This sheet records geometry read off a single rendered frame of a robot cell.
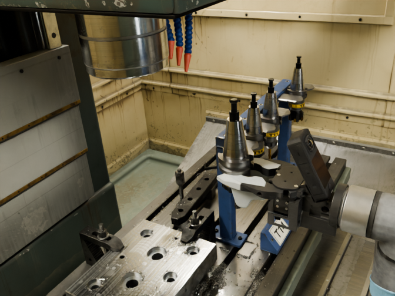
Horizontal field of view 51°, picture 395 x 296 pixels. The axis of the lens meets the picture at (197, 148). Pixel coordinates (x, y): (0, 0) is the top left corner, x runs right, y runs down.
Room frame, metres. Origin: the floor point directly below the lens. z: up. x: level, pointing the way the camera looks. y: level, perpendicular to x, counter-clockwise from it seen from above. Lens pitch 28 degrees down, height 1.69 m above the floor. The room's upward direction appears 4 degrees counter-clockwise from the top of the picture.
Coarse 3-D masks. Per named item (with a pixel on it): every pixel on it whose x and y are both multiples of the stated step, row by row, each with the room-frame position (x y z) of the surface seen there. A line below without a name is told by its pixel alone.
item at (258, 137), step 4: (264, 128) 0.96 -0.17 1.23; (264, 132) 0.93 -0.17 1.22; (248, 136) 0.92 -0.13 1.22; (252, 136) 0.91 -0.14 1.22; (256, 136) 0.91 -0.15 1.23; (260, 136) 0.91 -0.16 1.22; (264, 136) 0.93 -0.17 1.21; (256, 140) 0.92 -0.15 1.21; (260, 140) 0.92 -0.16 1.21; (264, 140) 0.93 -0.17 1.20
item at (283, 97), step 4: (280, 96) 1.19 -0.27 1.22; (284, 96) 1.18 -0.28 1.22; (288, 96) 1.18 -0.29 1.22; (292, 96) 1.18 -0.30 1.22; (296, 96) 1.18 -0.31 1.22; (300, 96) 1.18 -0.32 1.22; (280, 100) 1.17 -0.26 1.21; (284, 100) 1.16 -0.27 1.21; (288, 100) 1.15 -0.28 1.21; (292, 100) 1.15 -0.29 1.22; (296, 100) 1.15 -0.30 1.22; (300, 100) 1.15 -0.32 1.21
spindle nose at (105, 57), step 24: (96, 24) 0.70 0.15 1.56; (120, 24) 0.69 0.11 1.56; (144, 24) 0.71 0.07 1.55; (96, 48) 0.70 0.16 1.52; (120, 48) 0.69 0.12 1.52; (144, 48) 0.71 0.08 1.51; (168, 48) 0.77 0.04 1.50; (96, 72) 0.71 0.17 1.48; (120, 72) 0.70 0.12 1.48; (144, 72) 0.71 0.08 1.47
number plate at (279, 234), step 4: (276, 220) 0.92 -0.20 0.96; (280, 220) 0.93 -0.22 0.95; (284, 224) 0.92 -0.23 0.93; (272, 228) 0.89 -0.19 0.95; (276, 228) 0.90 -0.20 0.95; (280, 228) 0.90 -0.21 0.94; (284, 228) 0.91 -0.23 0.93; (272, 232) 0.88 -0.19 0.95; (276, 232) 0.89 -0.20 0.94; (280, 232) 0.89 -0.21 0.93; (284, 232) 0.90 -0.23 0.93; (288, 232) 0.91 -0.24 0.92; (276, 236) 0.88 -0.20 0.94; (280, 236) 0.88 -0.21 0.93; (284, 236) 0.89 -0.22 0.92; (276, 240) 0.87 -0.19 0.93; (280, 240) 0.87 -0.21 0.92; (280, 244) 0.86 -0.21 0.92
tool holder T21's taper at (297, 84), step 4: (296, 68) 1.22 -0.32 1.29; (300, 68) 1.21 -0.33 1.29; (296, 72) 1.21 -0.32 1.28; (300, 72) 1.21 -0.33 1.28; (292, 76) 1.22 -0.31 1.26; (296, 76) 1.21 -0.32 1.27; (300, 76) 1.21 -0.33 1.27; (292, 80) 1.22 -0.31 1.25; (296, 80) 1.21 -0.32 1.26; (300, 80) 1.20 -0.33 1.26; (292, 84) 1.21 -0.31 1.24; (296, 84) 1.20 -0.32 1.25; (300, 84) 1.20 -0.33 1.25; (292, 88) 1.21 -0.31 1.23; (296, 88) 1.20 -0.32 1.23; (300, 88) 1.20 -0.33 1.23
